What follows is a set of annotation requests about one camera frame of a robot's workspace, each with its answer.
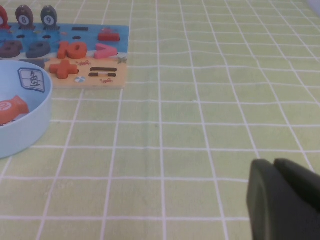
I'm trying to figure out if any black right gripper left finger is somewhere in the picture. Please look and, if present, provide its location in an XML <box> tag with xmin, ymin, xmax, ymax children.
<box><xmin>246</xmin><ymin>158</ymin><xmax>320</xmax><ymax>240</ymax></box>

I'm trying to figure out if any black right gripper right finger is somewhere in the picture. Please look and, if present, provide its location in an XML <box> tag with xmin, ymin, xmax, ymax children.
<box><xmin>273</xmin><ymin>157</ymin><xmax>320</xmax><ymax>200</ymax></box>

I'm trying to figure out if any pink greater-than sign piece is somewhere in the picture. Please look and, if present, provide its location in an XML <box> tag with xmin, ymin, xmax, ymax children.
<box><xmin>93</xmin><ymin>43</ymin><xmax>119</xmax><ymax>60</ymax></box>

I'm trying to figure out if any red minus sign piece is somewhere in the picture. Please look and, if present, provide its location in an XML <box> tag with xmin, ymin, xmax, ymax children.
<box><xmin>97</xmin><ymin>28</ymin><xmax>121</xmax><ymax>42</ymax></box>

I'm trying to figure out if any wooden number puzzle board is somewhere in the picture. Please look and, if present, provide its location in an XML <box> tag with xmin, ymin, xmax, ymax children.
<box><xmin>0</xmin><ymin>22</ymin><xmax>130</xmax><ymax>90</ymax></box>

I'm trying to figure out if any orange plus sign piece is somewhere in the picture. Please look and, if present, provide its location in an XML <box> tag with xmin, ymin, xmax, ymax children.
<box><xmin>49</xmin><ymin>59</ymin><xmax>79</xmax><ymax>79</ymax></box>

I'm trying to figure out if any light blue bowl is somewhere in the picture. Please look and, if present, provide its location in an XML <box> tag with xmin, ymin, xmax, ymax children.
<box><xmin>0</xmin><ymin>59</ymin><xmax>54</xmax><ymax>160</ymax></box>

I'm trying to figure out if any orange number ten piece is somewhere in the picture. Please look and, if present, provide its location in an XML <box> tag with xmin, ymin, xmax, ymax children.
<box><xmin>56</xmin><ymin>41</ymin><xmax>89</xmax><ymax>60</ymax></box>

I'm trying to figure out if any orange fish piece ten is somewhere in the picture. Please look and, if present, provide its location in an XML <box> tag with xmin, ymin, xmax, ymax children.
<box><xmin>0</xmin><ymin>94</ymin><xmax>31</xmax><ymax>125</ymax></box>

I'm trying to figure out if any dark blue square piece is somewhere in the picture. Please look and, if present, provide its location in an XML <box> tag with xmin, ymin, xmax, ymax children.
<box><xmin>18</xmin><ymin>58</ymin><xmax>46</xmax><ymax>70</ymax></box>

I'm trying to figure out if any dark grey number nine piece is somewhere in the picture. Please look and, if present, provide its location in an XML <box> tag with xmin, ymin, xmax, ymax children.
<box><xmin>25</xmin><ymin>41</ymin><xmax>51</xmax><ymax>59</ymax></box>

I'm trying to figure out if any dark grey fish piece nine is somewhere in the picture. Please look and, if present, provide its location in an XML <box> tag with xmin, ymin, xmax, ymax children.
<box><xmin>40</xmin><ymin>5</ymin><xmax>60</xmax><ymax>30</ymax></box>

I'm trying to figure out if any purple number piece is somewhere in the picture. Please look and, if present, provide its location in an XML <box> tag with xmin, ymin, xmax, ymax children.
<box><xmin>0</xmin><ymin>40</ymin><xmax>24</xmax><ymax>59</ymax></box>

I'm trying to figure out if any brown fish piece eight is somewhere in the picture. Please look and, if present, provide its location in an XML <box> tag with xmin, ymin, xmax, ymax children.
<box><xmin>15</xmin><ymin>4</ymin><xmax>35</xmax><ymax>30</ymax></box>

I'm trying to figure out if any red fish piece seven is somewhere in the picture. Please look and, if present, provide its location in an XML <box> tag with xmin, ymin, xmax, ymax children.
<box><xmin>0</xmin><ymin>5</ymin><xmax>11</xmax><ymax>30</ymax></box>

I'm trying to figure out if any green checked tablecloth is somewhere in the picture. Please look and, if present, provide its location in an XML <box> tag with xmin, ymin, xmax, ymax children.
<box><xmin>0</xmin><ymin>0</ymin><xmax>320</xmax><ymax>240</ymax></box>

